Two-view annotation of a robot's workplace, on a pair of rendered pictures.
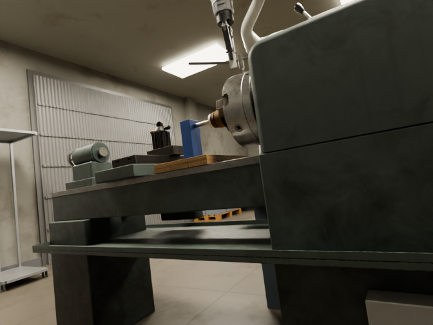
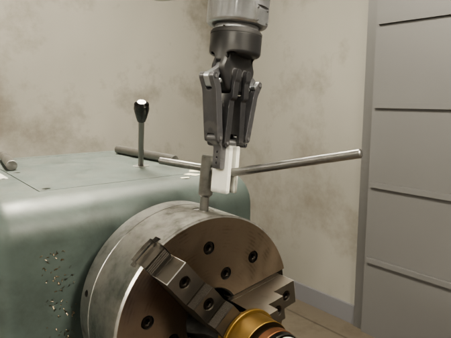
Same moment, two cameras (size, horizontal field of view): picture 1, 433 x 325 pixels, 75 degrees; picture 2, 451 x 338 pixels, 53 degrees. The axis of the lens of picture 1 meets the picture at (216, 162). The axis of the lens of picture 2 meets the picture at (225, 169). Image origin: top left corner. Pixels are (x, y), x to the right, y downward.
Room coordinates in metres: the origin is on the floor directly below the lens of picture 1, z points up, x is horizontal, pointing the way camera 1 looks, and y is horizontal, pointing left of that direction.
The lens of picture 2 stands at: (1.81, 0.09, 1.41)
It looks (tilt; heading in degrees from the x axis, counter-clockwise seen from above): 9 degrees down; 200
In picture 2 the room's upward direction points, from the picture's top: straight up
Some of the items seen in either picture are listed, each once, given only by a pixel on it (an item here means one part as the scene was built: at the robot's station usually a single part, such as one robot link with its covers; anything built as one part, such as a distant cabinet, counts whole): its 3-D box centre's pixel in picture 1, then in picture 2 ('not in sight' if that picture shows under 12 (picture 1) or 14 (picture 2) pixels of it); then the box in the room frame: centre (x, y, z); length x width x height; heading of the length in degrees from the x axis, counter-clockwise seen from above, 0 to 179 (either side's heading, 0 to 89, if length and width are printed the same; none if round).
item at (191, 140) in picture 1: (192, 143); not in sight; (1.38, 0.11, 1.00); 0.08 x 0.06 x 0.23; 147
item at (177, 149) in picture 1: (166, 153); not in sight; (1.58, 0.28, 1.00); 0.20 x 0.10 x 0.05; 57
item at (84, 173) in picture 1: (90, 166); not in sight; (1.84, 0.83, 1.01); 0.30 x 0.20 x 0.29; 57
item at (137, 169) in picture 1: (153, 172); not in sight; (1.58, 0.37, 0.90); 0.53 x 0.30 x 0.06; 147
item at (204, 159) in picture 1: (203, 164); not in sight; (1.35, 0.06, 0.89); 0.36 x 0.30 x 0.04; 147
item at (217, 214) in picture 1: (216, 195); not in sight; (6.88, 0.11, 0.52); 1.08 x 0.70 x 1.04; 149
